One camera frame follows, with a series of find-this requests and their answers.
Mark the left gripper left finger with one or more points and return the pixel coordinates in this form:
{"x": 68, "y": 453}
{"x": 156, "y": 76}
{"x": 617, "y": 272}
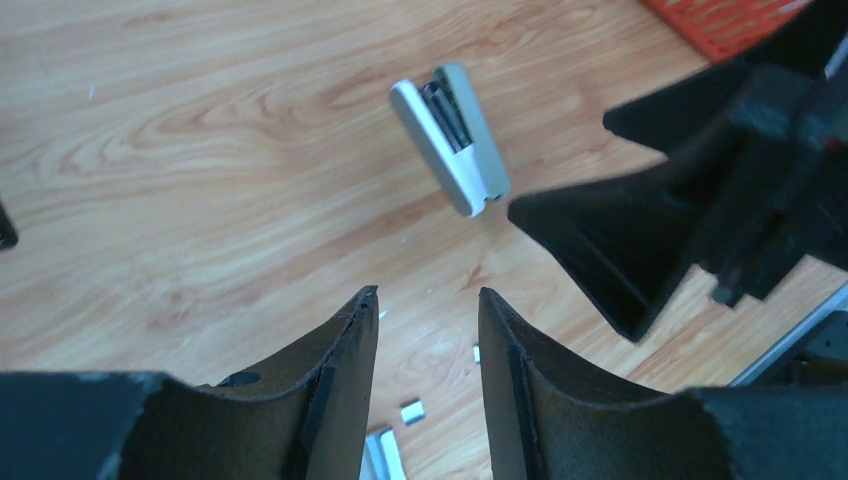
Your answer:
{"x": 301, "y": 413}

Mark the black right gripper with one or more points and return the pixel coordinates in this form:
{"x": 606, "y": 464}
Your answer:
{"x": 628, "y": 241}

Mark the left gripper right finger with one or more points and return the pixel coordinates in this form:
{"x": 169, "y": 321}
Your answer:
{"x": 552, "y": 414}

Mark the grey white stapler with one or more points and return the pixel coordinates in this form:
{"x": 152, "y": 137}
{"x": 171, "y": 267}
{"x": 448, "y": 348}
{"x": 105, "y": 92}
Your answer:
{"x": 444, "y": 119}

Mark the black stapler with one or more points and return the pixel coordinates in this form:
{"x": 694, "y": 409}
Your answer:
{"x": 8, "y": 234}

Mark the red plastic basket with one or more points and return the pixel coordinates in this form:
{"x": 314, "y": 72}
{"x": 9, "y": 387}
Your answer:
{"x": 720, "y": 29}

